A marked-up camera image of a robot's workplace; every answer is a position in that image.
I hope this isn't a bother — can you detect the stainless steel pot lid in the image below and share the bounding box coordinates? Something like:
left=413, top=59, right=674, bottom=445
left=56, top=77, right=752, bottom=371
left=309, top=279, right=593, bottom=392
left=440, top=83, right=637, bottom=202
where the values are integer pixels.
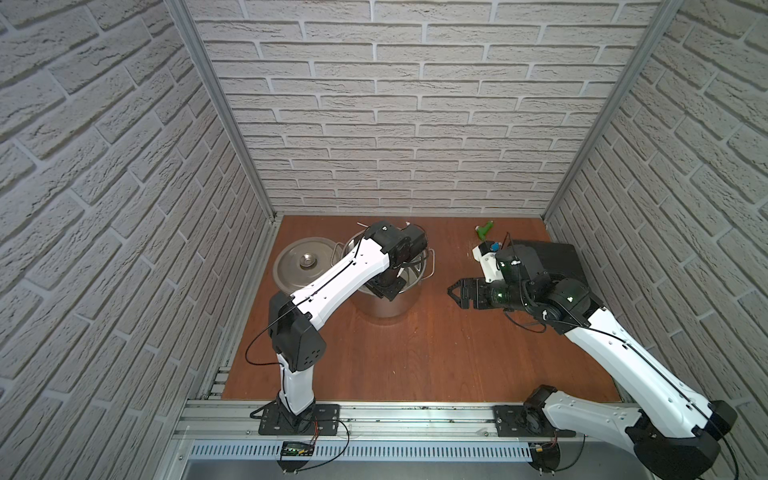
left=272, top=237, right=337, bottom=294

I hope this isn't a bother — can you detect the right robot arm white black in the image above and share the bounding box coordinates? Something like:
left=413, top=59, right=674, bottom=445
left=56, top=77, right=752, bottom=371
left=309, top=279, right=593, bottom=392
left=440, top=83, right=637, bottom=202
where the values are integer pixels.
left=447, top=241, right=738, bottom=479

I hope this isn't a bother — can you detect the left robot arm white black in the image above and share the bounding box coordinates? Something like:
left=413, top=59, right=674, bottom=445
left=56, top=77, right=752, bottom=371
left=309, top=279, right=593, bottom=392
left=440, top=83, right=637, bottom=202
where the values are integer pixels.
left=266, top=221, right=428, bottom=423

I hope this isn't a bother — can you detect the green plastic fitting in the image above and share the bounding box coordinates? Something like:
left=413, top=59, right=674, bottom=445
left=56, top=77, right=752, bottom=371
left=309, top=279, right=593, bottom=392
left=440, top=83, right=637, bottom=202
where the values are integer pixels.
left=475, top=220, right=494, bottom=240

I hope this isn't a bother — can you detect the black plastic tool case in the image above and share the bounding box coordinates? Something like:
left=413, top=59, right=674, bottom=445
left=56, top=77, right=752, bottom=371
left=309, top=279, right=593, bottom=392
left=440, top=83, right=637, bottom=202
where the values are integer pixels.
left=524, top=241, right=588, bottom=285

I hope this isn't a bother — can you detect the right controller board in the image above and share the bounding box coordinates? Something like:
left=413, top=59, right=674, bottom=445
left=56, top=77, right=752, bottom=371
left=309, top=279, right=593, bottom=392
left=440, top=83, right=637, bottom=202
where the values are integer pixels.
left=528, top=442, right=561, bottom=475

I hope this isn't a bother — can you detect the controller board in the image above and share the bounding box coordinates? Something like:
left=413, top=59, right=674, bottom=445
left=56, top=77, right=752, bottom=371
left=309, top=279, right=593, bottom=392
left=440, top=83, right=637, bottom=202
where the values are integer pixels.
left=528, top=442, right=561, bottom=475
left=277, top=441, right=315, bottom=473

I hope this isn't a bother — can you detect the left controller board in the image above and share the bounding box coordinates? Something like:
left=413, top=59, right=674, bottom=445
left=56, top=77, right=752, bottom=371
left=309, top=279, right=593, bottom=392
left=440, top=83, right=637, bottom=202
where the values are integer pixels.
left=277, top=441, right=315, bottom=473

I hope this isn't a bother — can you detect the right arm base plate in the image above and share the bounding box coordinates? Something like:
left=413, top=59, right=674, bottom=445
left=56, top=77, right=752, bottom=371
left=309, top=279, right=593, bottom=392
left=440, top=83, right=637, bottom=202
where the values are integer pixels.
left=491, top=404, right=576, bottom=438

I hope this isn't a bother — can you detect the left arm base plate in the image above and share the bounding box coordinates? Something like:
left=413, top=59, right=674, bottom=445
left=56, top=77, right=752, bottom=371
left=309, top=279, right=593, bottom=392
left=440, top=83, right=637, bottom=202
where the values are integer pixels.
left=250, top=400, right=341, bottom=436

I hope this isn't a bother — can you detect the aluminium rail frame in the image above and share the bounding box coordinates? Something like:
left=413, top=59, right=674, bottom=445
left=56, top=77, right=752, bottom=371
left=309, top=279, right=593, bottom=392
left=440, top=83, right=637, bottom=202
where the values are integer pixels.
left=167, top=400, right=633, bottom=466

